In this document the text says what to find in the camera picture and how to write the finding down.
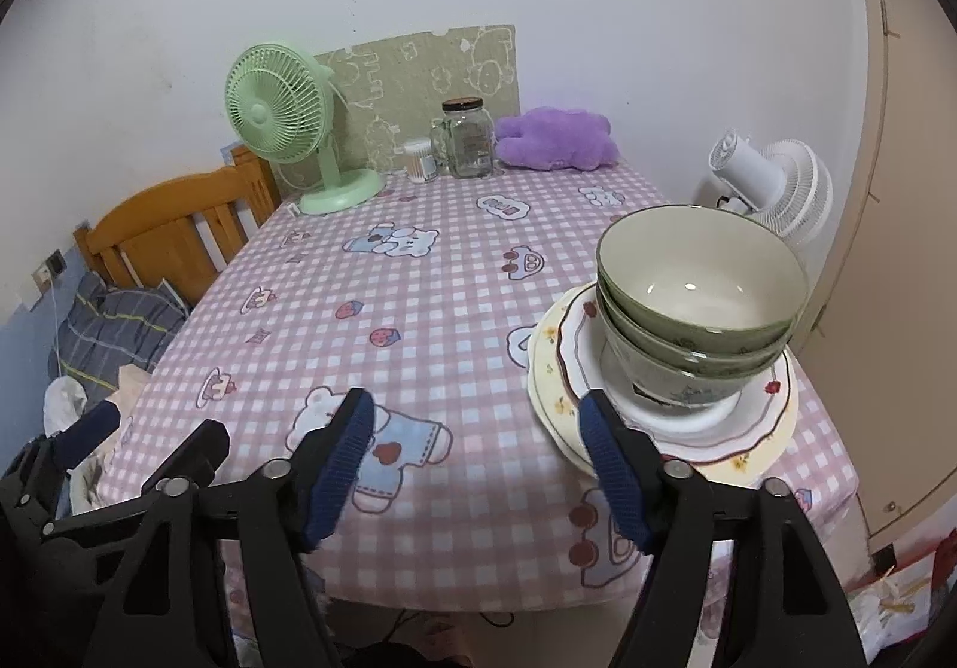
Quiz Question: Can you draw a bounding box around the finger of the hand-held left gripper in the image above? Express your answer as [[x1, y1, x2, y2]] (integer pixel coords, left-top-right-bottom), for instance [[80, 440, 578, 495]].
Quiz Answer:
[[41, 420, 230, 542], [51, 402, 123, 472]]

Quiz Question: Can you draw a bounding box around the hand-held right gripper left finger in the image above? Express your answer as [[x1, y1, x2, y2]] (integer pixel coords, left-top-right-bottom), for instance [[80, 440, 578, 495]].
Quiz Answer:
[[78, 388, 376, 668]]

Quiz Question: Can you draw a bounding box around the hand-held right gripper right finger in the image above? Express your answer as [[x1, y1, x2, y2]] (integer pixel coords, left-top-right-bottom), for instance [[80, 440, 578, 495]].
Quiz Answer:
[[579, 390, 868, 668]]

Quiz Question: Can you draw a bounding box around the white plate red print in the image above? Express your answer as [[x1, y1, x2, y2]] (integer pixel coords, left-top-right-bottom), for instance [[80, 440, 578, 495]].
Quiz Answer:
[[555, 281, 795, 449]]

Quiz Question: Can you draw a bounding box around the grey-green floral ceramic bowl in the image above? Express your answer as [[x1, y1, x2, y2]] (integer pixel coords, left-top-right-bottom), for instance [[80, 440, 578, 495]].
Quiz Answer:
[[602, 331, 779, 415], [598, 279, 797, 379], [596, 205, 810, 356]]

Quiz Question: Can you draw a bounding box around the large yellow floral plate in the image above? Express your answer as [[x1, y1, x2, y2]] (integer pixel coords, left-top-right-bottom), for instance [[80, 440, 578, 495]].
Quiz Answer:
[[528, 294, 801, 487]]

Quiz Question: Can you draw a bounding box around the white plastic bag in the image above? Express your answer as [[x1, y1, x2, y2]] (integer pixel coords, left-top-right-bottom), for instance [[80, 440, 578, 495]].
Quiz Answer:
[[43, 376, 92, 439]]

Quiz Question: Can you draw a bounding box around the grey-blue plaid pillow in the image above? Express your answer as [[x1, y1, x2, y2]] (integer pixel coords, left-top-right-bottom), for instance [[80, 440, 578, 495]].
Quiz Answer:
[[48, 272, 188, 392]]

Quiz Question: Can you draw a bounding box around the pink checked tablecloth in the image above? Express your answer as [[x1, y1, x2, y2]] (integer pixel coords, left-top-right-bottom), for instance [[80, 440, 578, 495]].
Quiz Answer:
[[71, 158, 861, 617]]

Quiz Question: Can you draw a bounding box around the wooden bed headboard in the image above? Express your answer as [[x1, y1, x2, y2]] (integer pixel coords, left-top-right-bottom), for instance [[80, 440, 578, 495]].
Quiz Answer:
[[72, 145, 284, 306]]

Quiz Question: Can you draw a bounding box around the cotton swab container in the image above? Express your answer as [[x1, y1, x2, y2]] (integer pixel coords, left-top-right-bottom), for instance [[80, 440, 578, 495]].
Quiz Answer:
[[402, 139, 439, 183]]

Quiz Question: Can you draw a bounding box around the white fan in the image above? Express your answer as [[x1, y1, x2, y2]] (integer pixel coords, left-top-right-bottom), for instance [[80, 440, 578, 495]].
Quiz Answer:
[[691, 130, 833, 246]]

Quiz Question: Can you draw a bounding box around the purple plush toy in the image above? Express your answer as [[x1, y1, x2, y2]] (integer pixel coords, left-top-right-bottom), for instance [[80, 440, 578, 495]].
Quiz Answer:
[[495, 106, 620, 172]]

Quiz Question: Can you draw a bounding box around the glass jar dark lid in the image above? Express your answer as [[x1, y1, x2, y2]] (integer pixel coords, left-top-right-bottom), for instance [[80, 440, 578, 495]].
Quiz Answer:
[[429, 99, 496, 179]]

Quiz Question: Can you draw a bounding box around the beige door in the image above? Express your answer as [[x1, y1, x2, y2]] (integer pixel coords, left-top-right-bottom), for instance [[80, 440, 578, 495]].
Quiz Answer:
[[793, 0, 957, 542]]

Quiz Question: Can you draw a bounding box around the green desk fan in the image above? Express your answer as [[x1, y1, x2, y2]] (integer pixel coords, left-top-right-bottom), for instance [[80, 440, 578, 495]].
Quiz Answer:
[[225, 44, 385, 215]]

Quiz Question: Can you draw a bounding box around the white charging cable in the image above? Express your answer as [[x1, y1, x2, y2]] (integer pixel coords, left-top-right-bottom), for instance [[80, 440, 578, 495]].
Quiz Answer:
[[47, 283, 67, 370]]

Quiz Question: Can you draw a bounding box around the wall socket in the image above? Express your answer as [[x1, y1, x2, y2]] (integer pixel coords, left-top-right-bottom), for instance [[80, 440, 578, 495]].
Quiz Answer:
[[31, 249, 68, 288]]

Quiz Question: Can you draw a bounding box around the olive printed wall mat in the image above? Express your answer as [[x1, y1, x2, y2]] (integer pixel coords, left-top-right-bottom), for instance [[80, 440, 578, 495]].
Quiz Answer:
[[314, 25, 519, 172]]

